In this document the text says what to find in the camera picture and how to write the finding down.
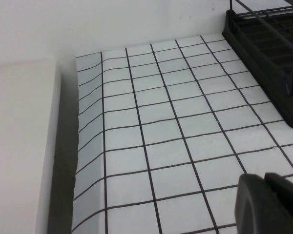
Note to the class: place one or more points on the white box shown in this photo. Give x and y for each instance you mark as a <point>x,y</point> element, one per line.
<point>19,141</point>

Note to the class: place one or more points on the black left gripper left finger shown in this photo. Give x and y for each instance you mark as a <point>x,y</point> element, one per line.
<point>254,209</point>

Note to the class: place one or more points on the white black-grid checked tablecloth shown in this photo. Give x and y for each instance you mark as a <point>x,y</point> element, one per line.
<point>166,141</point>

